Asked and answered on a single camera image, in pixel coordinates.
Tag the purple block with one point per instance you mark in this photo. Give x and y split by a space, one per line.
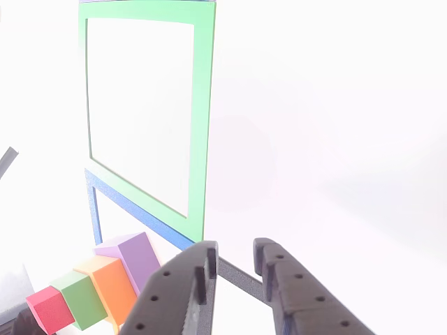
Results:
138 260

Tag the orange block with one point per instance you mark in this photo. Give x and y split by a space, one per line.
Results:
113 289

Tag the green block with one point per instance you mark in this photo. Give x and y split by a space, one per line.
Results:
82 300

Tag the small red cube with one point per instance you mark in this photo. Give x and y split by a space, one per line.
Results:
50 310

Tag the black square frame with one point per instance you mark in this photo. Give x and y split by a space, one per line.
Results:
241 277

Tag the blue square frame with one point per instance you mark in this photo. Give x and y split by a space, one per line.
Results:
139 211

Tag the green square frame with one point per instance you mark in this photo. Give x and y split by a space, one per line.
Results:
202 122

